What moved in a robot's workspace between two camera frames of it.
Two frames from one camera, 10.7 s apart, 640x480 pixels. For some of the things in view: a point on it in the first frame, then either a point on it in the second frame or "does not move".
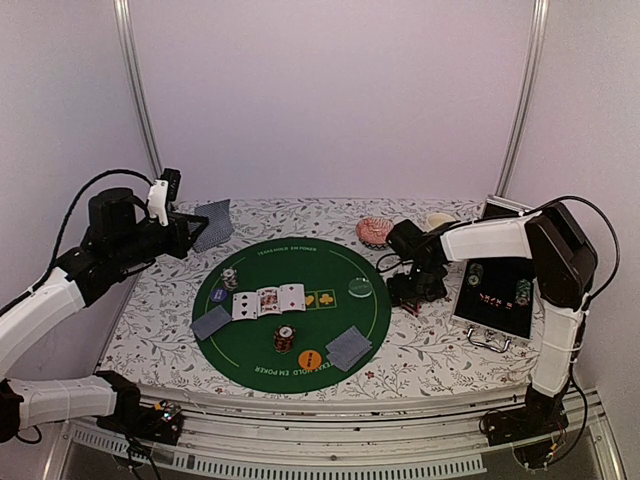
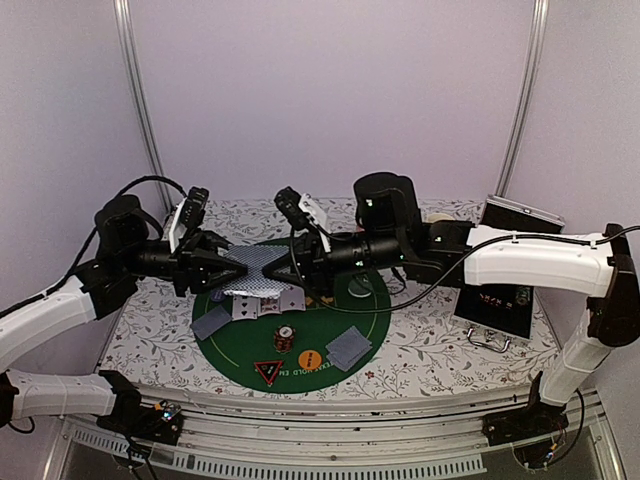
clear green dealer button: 360,287 does not move
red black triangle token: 412,305 -> 269,370
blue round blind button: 219,294 does not move
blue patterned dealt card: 347,365 does not move
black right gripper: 399,291 -> 312,271
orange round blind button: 309,359 does not move
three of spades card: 245,305 does not move
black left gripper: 182,237 -> 192,265
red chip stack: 283,338 does not move
